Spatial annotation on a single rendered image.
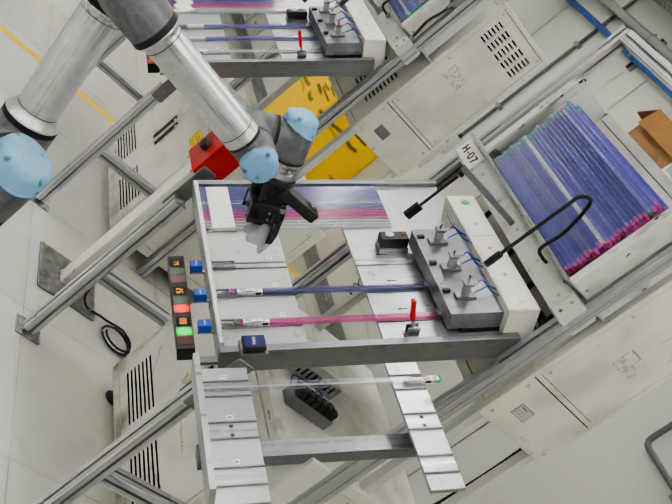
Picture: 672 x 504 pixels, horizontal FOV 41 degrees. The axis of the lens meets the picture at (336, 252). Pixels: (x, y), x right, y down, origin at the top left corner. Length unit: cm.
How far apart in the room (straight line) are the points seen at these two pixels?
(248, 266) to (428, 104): 142
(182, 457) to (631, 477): 182
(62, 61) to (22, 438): 115
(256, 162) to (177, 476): 100
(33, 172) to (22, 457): 100
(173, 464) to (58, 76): 112
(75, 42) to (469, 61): 194
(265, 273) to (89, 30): 77
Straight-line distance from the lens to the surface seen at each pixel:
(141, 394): 275
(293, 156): 191
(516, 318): 216
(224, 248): 230
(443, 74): 342
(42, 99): 184
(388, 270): 230
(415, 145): 353
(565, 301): 215
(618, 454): 368
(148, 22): 162
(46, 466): 259
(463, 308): 214
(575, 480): 372
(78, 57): 180
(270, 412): 228
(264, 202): 198
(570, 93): 258
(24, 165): 176
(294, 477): 184
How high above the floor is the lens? 153
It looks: 15 degrees down
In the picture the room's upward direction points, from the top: 52 degrees clockwise
